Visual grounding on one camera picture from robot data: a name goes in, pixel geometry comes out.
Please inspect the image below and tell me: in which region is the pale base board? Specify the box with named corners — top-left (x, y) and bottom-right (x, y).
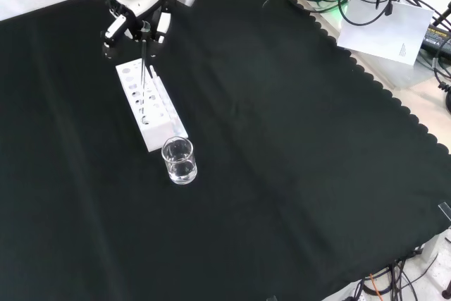
top-left (309, 0), bottom-right (440, 91)

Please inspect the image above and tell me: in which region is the black bench cloth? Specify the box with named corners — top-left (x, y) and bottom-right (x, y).
top-left (0, 0), bottom-right (451, 301)

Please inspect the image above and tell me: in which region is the black cable bundle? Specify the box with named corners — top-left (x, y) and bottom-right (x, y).
top-left (352, 254), bottom-right (443, 301)

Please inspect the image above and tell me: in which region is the black power adapter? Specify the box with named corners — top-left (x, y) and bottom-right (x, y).
top-left (421, 23), bottom-right (451, 57)

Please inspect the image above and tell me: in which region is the clear glass rod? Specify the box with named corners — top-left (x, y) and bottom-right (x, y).
top-left (139, 21), bottom-right (152, 121)

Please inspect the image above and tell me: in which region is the clear tape piece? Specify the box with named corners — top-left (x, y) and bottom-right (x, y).
top-left (438, 202), bottom-right (451, 225)

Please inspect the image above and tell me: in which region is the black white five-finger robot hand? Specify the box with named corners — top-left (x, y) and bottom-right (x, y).
top-left (100, 0), bottom-right (178, 61)

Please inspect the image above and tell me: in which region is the small clear glass beaker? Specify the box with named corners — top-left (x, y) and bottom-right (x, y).
top-left (161, 137), bottom-right (198, 185)

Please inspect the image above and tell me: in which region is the white paper sheet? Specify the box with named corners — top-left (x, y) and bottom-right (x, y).
top-left (336, 0), bottom-right (435, 66)

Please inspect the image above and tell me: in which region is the white test tube rack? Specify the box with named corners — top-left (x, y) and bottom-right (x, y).
top-left (115, 57), bottom-right (190, 154)

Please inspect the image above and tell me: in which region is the orange cable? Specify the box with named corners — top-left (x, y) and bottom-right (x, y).
top-left (369, 273), bottom-right (384, 301)

